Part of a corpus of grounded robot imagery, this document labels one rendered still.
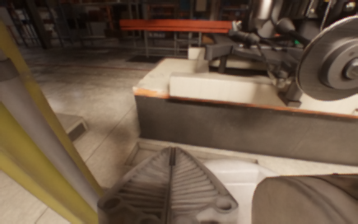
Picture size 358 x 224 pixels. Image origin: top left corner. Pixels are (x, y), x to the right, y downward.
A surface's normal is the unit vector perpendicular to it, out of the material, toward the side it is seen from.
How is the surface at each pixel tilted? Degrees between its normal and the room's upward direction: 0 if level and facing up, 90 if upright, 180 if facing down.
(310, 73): 90
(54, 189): 90
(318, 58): 90
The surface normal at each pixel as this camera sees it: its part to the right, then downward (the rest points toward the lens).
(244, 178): 0.00, 0.22
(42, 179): 0.98, 0.11
